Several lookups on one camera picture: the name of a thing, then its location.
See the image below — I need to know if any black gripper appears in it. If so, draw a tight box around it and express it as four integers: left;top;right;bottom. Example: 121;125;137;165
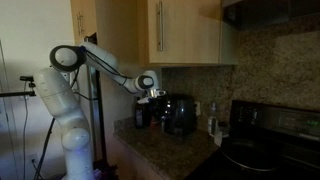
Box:
148;88;169;101

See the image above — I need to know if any wooden cupboard door long handle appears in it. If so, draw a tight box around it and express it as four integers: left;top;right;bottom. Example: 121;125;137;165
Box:
147;0;223;65

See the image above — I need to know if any dark glass bottle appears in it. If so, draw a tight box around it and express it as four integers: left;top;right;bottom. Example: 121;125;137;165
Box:
134;99;147;130

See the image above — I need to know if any black coffee maker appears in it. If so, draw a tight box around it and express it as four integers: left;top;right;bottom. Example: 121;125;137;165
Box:
163;93;198;137

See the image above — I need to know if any clear bottle white label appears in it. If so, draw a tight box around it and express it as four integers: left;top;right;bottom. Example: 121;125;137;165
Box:
207;101;220;137

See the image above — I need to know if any black vertical stand pole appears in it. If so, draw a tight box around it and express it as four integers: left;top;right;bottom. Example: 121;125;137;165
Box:
85;32;108;168

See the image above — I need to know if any small white labelled container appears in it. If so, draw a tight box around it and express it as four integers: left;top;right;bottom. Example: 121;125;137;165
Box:
214;129;224;147

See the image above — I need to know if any black frying pan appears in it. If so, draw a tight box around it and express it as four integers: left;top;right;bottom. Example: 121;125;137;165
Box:
219;136;285;173

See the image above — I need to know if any black electric stove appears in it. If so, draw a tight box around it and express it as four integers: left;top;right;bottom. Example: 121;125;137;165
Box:
186;99;320;180

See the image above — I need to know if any black tripod leg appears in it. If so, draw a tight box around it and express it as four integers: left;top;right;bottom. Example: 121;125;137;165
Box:
32;117;57;180

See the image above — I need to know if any black range hood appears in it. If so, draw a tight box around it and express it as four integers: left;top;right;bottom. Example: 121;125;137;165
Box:
222;0;320;32

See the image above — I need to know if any black stand boom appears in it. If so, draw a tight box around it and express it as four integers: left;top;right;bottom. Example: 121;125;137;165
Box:
0;90;37;99

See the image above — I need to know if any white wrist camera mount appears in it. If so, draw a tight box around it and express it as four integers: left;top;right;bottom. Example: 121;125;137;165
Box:
137;96;152;105

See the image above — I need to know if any white wall outlet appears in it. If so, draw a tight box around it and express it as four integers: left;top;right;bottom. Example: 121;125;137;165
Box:
194;100;202;118

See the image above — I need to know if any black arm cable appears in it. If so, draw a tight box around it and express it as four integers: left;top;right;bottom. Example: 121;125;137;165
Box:
81;48;136;88

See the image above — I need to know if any wooden wall cupboard body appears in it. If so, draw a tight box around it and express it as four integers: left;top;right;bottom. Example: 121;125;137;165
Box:
137;0;239;68

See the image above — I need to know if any wooden cupboard door small handle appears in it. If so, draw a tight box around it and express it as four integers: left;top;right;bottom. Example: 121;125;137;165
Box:
69;0;98;45

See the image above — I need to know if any black camera on stand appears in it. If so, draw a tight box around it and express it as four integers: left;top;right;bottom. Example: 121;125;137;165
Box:
19;75;36;89

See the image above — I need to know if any white camera cable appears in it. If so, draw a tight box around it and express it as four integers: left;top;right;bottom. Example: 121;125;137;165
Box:
21;81;29;180

